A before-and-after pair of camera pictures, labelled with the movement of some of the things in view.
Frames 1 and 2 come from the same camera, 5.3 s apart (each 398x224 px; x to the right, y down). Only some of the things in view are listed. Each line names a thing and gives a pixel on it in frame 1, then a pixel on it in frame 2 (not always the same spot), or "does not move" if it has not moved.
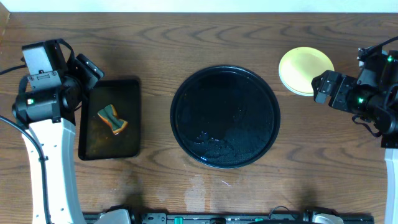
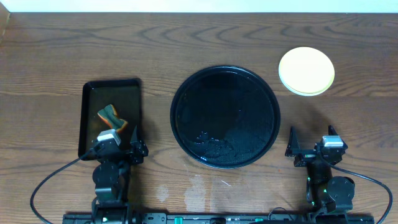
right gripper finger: (324, 86) -> (293, 147)
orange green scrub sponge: (109, 114) does not move
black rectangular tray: (97, 140) does not move
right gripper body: (348, 96) -> (303, 159)
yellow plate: (299, 66) does not move
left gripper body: (89, 68) -> (125, 152)
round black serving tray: (225, 116) does not move
